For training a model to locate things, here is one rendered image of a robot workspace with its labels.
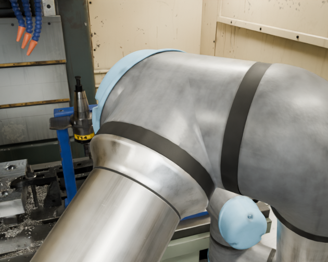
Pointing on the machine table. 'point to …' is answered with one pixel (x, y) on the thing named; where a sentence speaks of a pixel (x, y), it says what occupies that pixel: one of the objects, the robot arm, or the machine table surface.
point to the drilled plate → (19, 200)
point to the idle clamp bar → (80, 167)
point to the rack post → (67, 165)
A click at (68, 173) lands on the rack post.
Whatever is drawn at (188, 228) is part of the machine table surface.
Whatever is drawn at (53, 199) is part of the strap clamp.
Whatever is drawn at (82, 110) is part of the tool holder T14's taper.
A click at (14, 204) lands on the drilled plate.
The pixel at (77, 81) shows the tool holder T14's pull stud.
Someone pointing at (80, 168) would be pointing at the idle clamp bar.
